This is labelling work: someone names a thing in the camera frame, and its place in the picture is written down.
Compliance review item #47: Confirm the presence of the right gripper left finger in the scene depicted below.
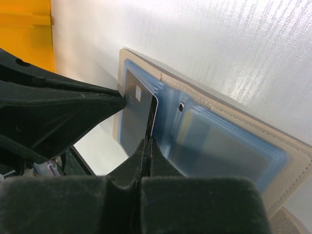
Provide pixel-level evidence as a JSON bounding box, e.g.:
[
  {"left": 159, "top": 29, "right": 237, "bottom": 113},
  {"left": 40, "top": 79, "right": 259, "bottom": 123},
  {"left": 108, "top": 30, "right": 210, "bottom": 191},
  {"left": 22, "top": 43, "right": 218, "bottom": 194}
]
[{"left": 0, "top": 139, "right": 146, "bottom": 234}]

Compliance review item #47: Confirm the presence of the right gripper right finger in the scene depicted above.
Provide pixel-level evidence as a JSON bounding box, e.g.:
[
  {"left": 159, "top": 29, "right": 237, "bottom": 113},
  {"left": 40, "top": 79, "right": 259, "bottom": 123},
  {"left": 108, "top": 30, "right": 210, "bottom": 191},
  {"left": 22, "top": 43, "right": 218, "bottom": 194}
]
[{"left": 141, "top": 139, "right": 271, "bottom": 234}]

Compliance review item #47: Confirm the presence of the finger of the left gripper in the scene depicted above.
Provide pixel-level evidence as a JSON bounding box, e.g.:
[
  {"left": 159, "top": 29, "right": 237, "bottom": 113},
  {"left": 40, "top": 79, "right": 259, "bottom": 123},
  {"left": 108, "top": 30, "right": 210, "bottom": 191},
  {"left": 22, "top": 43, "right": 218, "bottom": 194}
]
[{"left": 0, "top": 50, "right": 125, "bottom": 164}]

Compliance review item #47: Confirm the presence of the beige card holder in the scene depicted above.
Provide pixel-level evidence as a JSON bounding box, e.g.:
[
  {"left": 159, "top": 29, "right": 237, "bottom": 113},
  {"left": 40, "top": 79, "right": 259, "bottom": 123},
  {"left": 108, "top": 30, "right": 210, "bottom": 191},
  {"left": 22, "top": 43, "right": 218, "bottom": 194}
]
[{"left": 113, "top": 49, "right": 312, "bottom": 234}]

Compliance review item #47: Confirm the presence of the black credit card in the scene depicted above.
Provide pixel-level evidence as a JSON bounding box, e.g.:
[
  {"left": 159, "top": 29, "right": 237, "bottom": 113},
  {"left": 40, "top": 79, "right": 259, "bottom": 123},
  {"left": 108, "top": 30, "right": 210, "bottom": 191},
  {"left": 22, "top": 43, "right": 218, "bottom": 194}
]
[{"left": 119, "top": 69, "right": 158, "bottom": 156}]

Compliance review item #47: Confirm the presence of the yellow plastic bin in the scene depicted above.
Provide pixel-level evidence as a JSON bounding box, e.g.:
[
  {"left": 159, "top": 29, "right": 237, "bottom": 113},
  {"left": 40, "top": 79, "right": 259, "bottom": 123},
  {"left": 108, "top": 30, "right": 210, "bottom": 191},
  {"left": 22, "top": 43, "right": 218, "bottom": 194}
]
[{"left": 0, "top": 0, "right": 55, "bottom": 72}]

